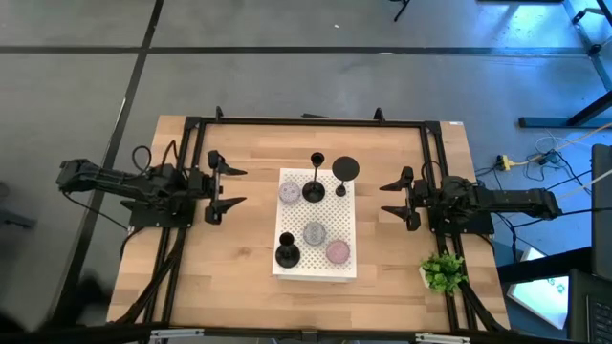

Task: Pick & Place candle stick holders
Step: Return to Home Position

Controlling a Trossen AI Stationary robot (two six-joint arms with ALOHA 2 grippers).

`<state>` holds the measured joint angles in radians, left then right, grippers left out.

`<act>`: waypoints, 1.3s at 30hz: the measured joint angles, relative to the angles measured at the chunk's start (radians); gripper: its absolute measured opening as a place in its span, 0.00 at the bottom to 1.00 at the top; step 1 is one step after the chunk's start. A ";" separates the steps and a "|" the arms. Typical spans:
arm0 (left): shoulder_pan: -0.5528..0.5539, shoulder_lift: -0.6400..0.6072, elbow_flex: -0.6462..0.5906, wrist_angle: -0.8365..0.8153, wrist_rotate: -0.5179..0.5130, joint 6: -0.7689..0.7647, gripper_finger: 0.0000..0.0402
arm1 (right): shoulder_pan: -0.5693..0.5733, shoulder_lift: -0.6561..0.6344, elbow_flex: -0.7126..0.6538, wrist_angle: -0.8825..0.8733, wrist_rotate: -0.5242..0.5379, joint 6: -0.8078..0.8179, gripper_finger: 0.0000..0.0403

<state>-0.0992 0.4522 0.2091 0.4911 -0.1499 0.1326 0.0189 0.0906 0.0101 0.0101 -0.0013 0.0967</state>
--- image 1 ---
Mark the pale mercury glass votive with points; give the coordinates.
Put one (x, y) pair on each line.
(290, 192)

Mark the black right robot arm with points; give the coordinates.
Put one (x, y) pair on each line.
(507, 200)

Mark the black keyboard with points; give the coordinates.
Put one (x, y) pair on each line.
(601, 315)

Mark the black metal candlestick holder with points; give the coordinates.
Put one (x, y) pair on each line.
(287, 257)
(313, 192)
(345, 168)

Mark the grey metal stand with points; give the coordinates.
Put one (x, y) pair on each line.
(594, 49)

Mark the grey mercury glass votive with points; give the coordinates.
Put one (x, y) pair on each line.
(314, 233)

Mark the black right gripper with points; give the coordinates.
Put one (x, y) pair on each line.
(423, 198)

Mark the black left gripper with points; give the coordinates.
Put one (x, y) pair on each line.
(205, 186)

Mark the black stand leg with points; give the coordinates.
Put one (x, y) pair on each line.
(400, 10)

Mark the pink mercury glass votive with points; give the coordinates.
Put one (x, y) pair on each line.
(337, 251)

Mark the black sit-stand desk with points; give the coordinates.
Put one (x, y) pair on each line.
(576, 282)

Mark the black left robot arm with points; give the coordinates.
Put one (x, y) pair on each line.
(119, 184)

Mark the white perforated metal shelf riser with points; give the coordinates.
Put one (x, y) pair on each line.
(330, 215)

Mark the black rig crossbar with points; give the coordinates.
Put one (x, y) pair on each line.
(72, 334)

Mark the white sheet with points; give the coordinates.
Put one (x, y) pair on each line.
(540, 298)

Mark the black desk leg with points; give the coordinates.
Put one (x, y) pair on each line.
(550, 122)

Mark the black computer monitor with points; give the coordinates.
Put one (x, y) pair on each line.
(602, 215)

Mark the black aluminium table frame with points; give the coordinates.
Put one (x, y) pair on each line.
(334, 122)

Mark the small green potted plant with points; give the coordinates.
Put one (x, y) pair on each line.
(442, 274)

